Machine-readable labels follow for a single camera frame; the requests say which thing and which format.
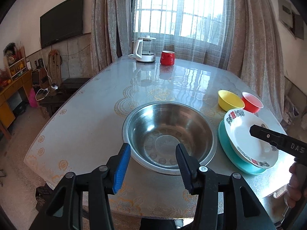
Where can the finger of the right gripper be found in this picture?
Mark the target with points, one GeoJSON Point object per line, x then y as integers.
{"type": "Point", "coordinates": [276, 139]}

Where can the red plastic bowl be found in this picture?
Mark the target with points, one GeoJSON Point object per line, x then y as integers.
{"type": "Point", "coordinates": [252, 103]}

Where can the black wall television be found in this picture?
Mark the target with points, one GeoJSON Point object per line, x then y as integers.
{"type": "Point", "coordinates": [61, 22]}

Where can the right beige curtain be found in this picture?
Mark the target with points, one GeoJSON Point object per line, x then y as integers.
{"type": "Point", "coordinates": [256, 56]}

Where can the white glass electric kettle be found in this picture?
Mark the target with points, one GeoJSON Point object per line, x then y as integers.
{"type": "Point", "coordinates": [144, 49]}

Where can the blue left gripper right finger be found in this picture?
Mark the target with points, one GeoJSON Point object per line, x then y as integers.
{"type": "Point", "coordinates": [188, 166]}

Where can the large white double-happiness plate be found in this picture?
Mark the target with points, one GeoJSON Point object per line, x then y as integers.
{"type": "Point", "coordinates": [251, 150]}

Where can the pink plastic bin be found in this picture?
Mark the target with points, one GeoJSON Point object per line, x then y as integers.
{"type": "Point", "coordinates": [31, 98]}

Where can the wooden folding chair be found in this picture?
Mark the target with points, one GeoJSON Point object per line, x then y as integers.
{"type": "Point", "coordinates": [54, 67]}

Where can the wooden cabinet with shelf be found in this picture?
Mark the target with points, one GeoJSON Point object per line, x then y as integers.
{"type": "Point", "coordinates": [20, 82]}

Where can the stainless steel basin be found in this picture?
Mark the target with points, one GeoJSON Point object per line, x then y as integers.
{"type": "Point", "coordinates": [153, 131]}

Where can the barred window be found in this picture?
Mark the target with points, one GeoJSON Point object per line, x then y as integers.
{"type": "Point", "coordinates": [194, 19]}

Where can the person's right hand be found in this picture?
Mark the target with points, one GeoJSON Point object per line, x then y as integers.
{"type": "Point", "coordinates": [293, 193]}

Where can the wall electrical box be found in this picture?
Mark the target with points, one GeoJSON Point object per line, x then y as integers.
{"type": "Point", "coordinates": [292, 21]}

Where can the red ceramic mug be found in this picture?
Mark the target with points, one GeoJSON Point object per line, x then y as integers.
{"type": "Point", "coordinates": [167, 58]}

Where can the yellow plastic bowl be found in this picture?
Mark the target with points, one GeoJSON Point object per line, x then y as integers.
{"type": "Point", "coordinates": [228, 100]}

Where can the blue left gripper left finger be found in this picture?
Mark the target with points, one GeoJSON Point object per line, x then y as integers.
{"type": "Point", "coordinates": [122, 162]}

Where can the turquoise plastic plate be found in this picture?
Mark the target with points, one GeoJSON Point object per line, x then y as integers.
{"type": "Point", "coordinates": [233, 157]}

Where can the dark low bench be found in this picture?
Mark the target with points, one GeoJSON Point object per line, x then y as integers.
{"type": "Point", "coordinates": [56, 98]}

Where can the beige curtain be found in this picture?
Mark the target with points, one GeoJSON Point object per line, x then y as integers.
{"type": "Point", "coordinates": [111, 35]}
{"type": "Point", "coordinates": [256, 56]}

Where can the left beige curtain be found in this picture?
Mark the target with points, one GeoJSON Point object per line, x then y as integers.
{"type": "Point", "coordinates": [111, 35]}

